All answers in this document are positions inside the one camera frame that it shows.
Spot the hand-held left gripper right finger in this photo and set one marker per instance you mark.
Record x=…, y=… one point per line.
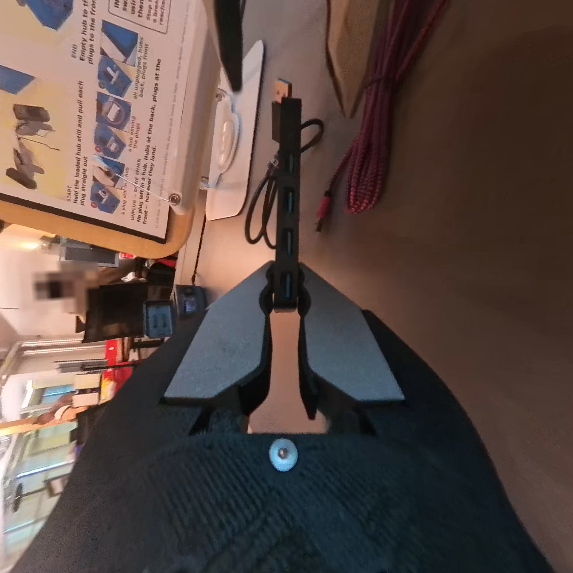
x=353, y=349

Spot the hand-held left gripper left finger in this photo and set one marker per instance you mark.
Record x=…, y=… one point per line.
x=219, y=349

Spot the black plastic usb hub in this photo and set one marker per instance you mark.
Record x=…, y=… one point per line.
x=295, y=179

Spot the black device with screen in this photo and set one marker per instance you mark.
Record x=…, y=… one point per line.
x=190, y=304

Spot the black office chair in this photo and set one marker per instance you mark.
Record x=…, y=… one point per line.
x=121, y=313

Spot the red storage bin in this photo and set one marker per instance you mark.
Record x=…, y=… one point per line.
x=112, y=378

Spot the white stand base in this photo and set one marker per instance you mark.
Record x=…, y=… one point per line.
x=237, y=188

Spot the printed instruction sheet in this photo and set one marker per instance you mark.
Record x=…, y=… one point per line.
x=67, y=134

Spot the black stand pole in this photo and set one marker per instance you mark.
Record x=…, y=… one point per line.
x=228, y=44

